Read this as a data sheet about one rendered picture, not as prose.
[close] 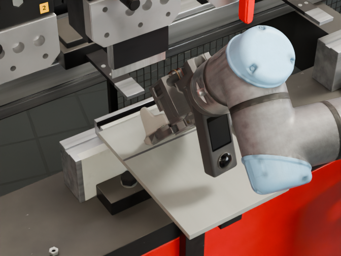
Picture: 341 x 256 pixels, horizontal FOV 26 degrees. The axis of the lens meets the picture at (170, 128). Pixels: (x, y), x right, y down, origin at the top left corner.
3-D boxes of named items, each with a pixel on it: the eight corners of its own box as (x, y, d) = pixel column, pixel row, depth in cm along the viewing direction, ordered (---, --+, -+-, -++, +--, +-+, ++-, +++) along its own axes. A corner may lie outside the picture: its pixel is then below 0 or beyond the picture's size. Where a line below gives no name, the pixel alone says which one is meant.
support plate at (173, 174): (189, 240, 103) (189, 235, 102) (98, 136, 120) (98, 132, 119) (289, 190, 110) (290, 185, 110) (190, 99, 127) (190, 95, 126)
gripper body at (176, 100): (187, 73, 112) (221, 46, 101) (211, 124, 112) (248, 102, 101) (144, 90, 109) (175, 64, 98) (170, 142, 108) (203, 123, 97)
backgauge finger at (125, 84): (105, 114, 125) (104, 91, 122) (39, 42, 141) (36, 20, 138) (165, 91, 130) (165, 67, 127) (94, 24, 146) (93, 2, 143)
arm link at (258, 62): (252, 94, 83) (232, 23, 85) (211, 118, 93) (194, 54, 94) (309, 84, 86) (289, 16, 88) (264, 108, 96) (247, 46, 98)
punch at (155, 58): (114, 82, 116) (111, 30, 110) (108, 75, 117) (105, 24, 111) (168, 61, 120) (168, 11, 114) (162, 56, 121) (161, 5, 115)
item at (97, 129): (104, 143, 121) (102, 129, 120) (95, 133, 123) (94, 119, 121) (203, 102, 130) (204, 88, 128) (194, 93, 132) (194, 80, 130)
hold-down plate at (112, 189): (111, 216, 122) (110, 203, 120) (96, 196, 125) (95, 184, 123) (256, 150, 134) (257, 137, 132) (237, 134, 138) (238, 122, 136)
